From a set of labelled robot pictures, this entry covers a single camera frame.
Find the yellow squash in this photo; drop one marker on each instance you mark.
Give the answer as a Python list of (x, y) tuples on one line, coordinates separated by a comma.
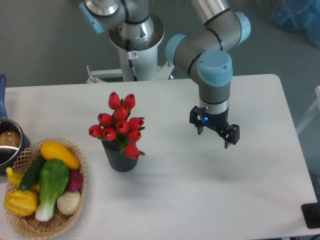
[(51, 150)]

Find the dark grey ribbed vase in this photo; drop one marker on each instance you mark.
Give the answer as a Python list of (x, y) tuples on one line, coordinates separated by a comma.
[(117, 160)]

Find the blue handled steel pot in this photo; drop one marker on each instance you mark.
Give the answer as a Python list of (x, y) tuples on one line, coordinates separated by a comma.
[(13, 141)]

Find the dark green cucumber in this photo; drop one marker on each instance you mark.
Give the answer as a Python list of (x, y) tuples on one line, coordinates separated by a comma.
[(31, 176)]

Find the small yellow gourd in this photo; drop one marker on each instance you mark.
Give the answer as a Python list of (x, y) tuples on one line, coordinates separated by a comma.
[(15, 179)]

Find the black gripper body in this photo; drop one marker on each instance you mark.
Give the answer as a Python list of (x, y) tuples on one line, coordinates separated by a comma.
[(215, 122)]

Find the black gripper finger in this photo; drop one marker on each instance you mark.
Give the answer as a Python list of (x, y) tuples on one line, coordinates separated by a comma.
[(230, 135), (195, 119)]

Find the black device at table edge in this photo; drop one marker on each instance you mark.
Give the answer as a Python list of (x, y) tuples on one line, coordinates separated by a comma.
[(311, 214)]

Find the woven wicker basket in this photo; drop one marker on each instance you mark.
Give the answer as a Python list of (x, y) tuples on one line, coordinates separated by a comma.
[(28, 226)]

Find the yellow bell pepper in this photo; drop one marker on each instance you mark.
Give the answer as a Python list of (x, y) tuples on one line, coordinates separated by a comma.
[(21, 203)]

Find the red tulip bouquet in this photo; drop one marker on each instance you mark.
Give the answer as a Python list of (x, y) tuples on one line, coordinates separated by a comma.
[(120, 129)]

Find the blue plastic bag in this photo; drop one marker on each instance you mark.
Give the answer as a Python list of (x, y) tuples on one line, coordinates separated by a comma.
[(299, 16)]

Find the white frame at right edge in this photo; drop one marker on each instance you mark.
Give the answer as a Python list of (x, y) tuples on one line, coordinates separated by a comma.
[(310, 113)]

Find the white garlic bulb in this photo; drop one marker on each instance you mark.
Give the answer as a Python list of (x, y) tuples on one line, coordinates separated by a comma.
[(68, 202)]

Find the purple radish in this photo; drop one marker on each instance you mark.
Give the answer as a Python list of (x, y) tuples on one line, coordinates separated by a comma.
[(75, 180)]

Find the green bok choy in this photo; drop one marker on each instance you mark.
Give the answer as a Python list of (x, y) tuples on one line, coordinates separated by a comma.
[(53, 179)]

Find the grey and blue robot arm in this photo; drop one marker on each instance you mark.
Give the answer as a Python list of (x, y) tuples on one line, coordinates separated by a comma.
[(204, 58)]

